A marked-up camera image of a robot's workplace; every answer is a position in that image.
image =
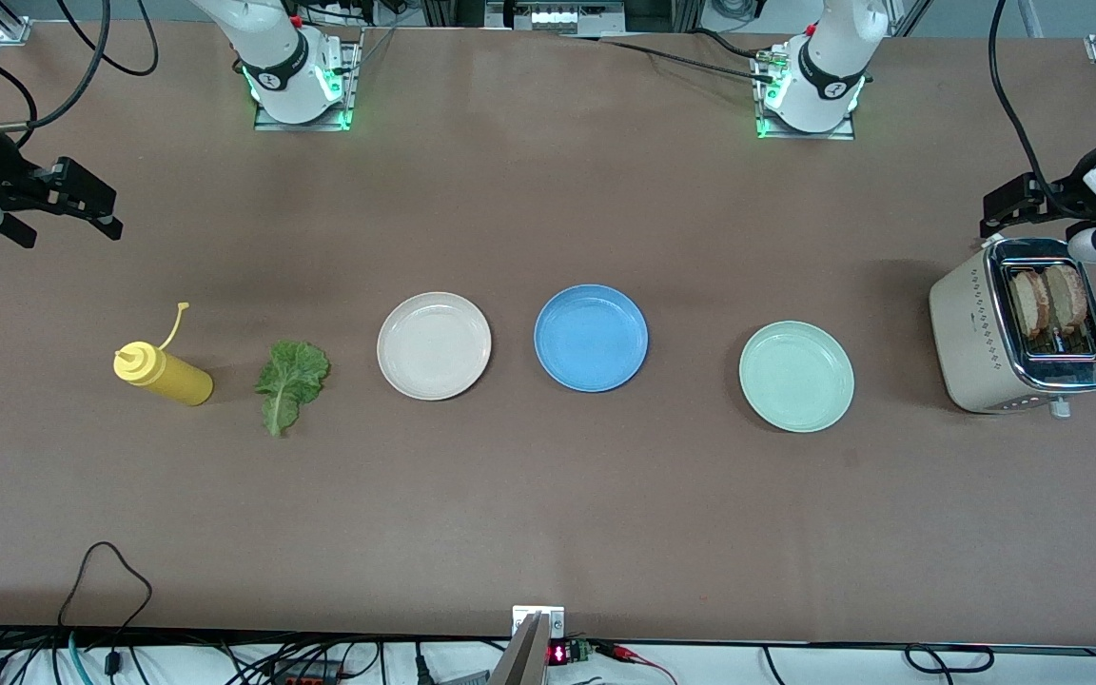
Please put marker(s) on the small metal edge bracket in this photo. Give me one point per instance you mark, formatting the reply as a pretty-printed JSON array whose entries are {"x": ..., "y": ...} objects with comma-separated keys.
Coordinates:
[{"x": 555, "y": 623}]

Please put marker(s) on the circuit board with red display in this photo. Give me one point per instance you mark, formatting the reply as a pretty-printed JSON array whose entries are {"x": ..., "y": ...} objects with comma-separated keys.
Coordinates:
[{"x": 559, "y": 654}]

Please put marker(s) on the brown bread slice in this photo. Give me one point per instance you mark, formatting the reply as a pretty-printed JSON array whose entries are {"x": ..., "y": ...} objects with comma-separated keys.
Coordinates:
[
  {"x": 1066, "y": 297},
  {"x": 1030, "y": 304}
]

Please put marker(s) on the grey metal bar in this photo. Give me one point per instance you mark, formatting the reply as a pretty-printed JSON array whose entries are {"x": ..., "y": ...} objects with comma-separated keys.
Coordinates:
[{"x": 521, "y": 661}]

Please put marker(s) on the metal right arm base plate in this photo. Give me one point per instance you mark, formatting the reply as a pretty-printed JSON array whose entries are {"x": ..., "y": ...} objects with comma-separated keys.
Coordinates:
[{"x": 305, "y": 125}]

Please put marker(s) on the black control box with lights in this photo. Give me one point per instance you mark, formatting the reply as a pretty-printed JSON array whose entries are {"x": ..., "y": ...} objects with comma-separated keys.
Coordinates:
[{"x": 557, "y": 17}]

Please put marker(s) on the blue round plate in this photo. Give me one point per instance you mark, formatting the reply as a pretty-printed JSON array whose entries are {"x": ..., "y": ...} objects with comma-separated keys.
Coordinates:
[{"x": 591, "y": 338}]

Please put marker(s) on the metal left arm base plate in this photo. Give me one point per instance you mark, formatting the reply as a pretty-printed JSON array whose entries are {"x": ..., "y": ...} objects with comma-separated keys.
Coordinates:
[{"x": 810, "y": 135}]

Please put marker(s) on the beige chrome toaster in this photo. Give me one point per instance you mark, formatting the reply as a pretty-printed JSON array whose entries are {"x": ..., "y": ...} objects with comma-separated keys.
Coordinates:
[{"x": 962, "y": 333}]

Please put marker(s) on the mint green round plate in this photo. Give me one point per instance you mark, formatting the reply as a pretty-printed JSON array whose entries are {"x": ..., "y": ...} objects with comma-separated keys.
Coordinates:
[{"x": 796, "y": 377}]

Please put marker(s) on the green lettuce leaf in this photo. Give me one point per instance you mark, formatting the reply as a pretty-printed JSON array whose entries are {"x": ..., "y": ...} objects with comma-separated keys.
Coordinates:
[{"x": 291, "y": 376}]

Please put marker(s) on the beige round plate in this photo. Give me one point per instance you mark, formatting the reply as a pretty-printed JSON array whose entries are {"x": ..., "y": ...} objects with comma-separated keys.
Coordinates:
[{"x": 434, "y": 345}]

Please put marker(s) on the yellow mustard squeeze bottle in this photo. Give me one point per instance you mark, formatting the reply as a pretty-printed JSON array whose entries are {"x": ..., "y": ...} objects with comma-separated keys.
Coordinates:
[{"x": 177, "y": 378}]

